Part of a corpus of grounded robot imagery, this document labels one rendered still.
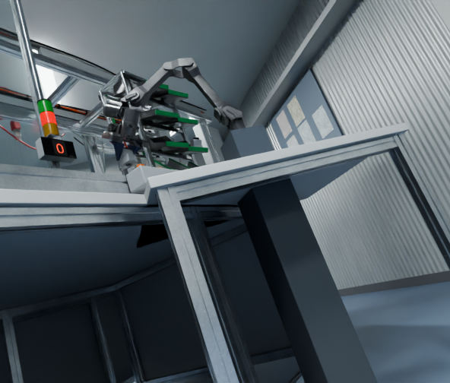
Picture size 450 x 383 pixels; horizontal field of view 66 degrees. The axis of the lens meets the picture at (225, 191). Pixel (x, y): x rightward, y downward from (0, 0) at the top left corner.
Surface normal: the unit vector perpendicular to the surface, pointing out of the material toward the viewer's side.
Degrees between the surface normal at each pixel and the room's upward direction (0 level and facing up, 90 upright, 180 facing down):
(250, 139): 90
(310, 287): 90
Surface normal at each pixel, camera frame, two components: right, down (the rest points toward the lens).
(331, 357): 0.28, -0.36
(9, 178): 0.77, -0.42
